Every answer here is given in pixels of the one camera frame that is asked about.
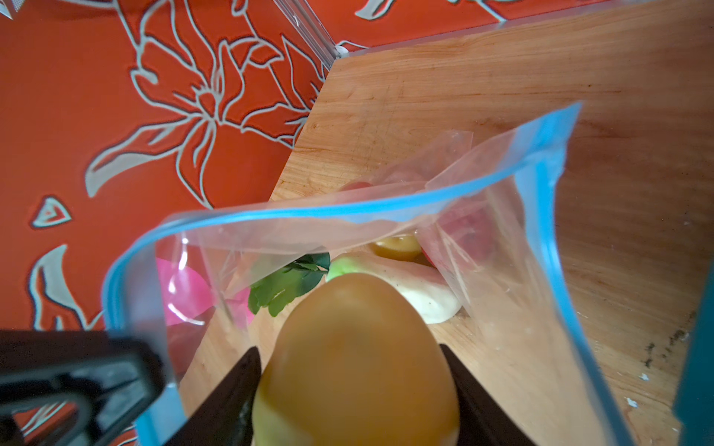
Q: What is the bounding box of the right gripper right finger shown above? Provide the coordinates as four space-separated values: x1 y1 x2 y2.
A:
440 344 536 446

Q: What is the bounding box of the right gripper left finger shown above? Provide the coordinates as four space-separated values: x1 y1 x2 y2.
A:
165 347 262 446

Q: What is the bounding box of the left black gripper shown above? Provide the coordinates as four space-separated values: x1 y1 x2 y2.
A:
1 330 165 445

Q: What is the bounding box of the yellow potato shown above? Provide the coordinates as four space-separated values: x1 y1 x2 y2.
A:
252 273 459 445

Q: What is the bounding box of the clear zip top bag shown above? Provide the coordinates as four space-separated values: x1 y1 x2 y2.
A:
102 103 632 445

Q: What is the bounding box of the red apple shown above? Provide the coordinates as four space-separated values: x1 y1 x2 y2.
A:
416 204 495 268

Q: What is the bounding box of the yellow-green pear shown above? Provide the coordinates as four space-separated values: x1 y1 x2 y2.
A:
368 233 423 261

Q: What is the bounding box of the pink plastic cup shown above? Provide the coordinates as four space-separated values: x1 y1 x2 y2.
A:
155 258 256 327

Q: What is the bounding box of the teal plastic basket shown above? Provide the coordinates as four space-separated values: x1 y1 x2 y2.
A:
673 268 714 445

